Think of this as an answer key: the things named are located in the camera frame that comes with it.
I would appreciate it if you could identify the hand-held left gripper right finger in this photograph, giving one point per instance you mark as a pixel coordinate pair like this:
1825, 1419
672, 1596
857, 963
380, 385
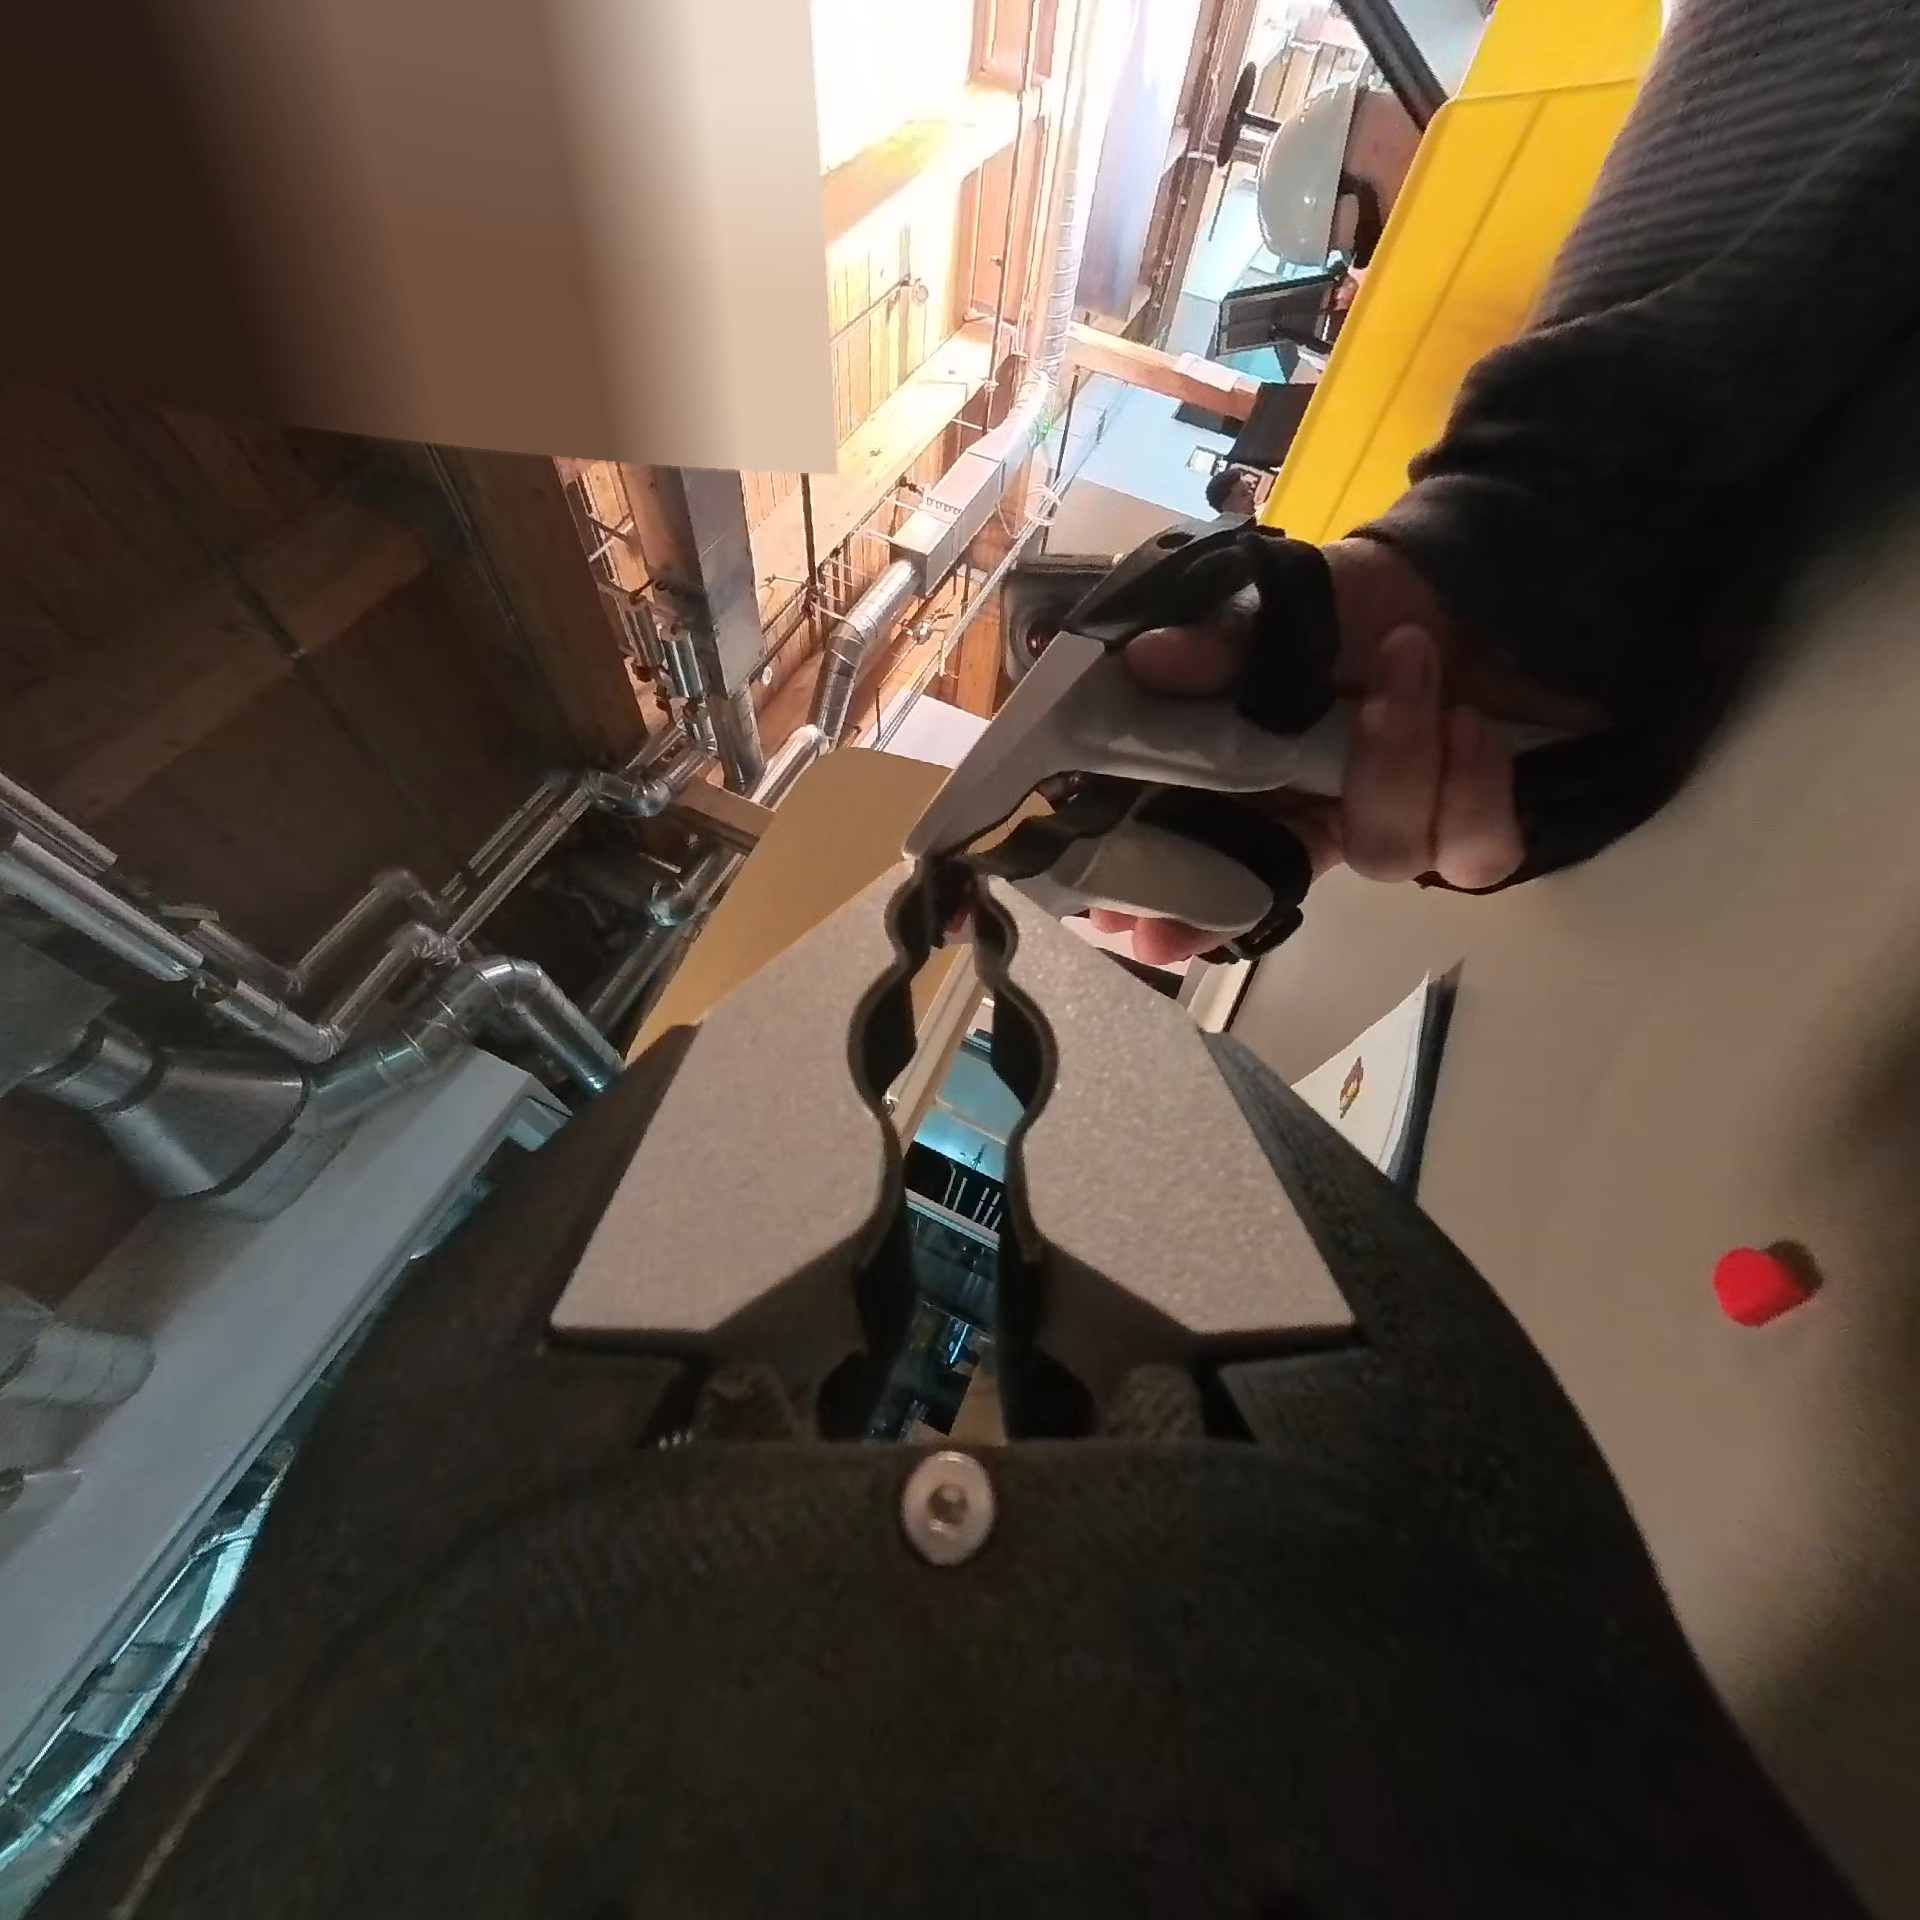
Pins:
1185, 1185

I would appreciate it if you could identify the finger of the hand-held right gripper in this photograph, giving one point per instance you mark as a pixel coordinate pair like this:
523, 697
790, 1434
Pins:
1037, 733
1072, 882

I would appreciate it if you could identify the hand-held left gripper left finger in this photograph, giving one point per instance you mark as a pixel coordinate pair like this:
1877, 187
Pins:
720, 1171

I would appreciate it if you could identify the person's right forearm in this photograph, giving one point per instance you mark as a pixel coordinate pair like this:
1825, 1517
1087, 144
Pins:
1652, 375

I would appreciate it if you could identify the person's right hand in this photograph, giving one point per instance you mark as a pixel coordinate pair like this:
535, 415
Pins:
1411, 751

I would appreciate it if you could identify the white instruction booklet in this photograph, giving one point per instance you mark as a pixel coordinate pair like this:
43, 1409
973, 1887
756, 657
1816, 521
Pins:
1372, 1080

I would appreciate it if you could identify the silver ceiling pipes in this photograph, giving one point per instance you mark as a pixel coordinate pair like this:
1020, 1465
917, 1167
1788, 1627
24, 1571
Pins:
345, 1036

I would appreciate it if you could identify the yellow plastic bin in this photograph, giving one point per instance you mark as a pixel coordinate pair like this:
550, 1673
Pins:
1441, 299

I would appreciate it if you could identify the ribbed silver duct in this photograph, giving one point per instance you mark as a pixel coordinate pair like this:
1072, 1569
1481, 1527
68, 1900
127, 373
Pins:
869, 644

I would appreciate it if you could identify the silver ceiling ventilation duct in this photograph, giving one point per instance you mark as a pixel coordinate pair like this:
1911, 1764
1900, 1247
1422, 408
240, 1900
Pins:
224, 1109

